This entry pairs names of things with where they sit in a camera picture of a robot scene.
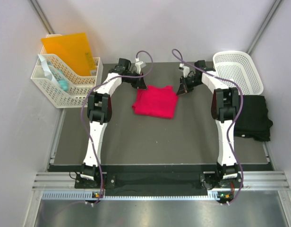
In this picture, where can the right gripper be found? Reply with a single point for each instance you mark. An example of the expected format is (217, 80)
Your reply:
(182, 89)

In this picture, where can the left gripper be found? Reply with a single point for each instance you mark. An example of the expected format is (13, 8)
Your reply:
(140, 83)

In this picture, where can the red t shirt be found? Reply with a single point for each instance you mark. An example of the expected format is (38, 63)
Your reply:
(156, 102)

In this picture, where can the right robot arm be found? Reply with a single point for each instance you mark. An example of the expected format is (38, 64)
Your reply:
(226, 107)

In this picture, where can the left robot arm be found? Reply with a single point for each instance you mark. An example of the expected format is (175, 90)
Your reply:
(99, 113)

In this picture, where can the white plastic basket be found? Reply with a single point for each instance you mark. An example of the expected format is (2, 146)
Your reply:
(239, 67)

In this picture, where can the white file organizer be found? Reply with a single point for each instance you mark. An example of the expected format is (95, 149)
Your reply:
(78, 86)

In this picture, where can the orange plastic folder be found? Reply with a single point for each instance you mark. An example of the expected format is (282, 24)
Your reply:
(74, 50)

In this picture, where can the black folded t shirt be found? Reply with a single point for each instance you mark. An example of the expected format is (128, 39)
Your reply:
(253, 121)

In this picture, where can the teal object in organizer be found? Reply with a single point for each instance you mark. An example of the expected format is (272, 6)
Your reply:
(60, 83)

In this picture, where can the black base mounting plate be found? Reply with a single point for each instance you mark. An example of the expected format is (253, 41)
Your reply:
(138, 182)

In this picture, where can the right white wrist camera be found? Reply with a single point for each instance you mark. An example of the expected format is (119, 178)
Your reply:
(184, 69)

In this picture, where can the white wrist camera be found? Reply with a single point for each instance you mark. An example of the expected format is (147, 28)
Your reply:
(139, 65)
(184, 69)

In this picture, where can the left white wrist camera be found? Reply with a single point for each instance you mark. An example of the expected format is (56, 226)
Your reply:
(139, 65)

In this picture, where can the aluminium frame rail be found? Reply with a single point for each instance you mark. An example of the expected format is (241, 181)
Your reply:
(253, 181)

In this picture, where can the grey slotted cable duct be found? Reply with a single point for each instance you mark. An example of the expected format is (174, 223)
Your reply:
(93, 196)

